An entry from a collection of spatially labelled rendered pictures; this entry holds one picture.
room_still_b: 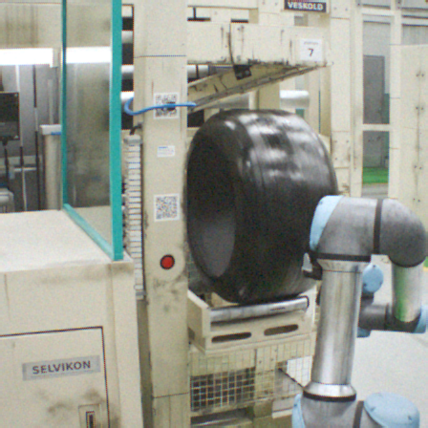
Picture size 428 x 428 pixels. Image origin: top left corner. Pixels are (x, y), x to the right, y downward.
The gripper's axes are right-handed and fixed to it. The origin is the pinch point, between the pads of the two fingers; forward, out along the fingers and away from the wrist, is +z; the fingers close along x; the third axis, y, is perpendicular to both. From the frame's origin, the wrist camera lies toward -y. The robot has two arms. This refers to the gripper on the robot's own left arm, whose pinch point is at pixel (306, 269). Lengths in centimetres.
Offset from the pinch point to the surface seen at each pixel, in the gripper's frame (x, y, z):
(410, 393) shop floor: -119, -93, 103
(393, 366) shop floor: -132, -89, 136
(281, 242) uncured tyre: 9.1, 9.2, -2.7
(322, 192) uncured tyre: -4.1, 22.0, -3.6
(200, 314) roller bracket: 28.6, -11.3, 10.9
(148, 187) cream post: 40, 25, 17
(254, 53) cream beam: -5, 68, 38
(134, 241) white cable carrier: 43.5, 10.1, 22.2
